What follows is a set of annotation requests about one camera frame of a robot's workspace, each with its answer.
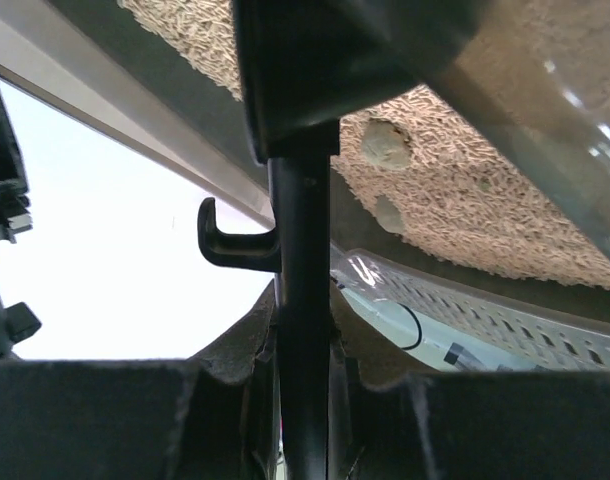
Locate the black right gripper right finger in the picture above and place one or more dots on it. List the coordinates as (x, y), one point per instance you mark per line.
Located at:
(390, 417)

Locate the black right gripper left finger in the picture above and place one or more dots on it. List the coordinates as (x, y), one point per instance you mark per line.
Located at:
(214, 415)

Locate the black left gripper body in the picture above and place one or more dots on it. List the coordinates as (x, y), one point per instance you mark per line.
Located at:
(17, 322)

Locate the black slotted litter scoop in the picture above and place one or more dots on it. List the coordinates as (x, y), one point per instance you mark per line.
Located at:
(303, 65)

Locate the green litter clump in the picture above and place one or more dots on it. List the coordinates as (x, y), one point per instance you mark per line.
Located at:
(383, 145)
(388, 216)

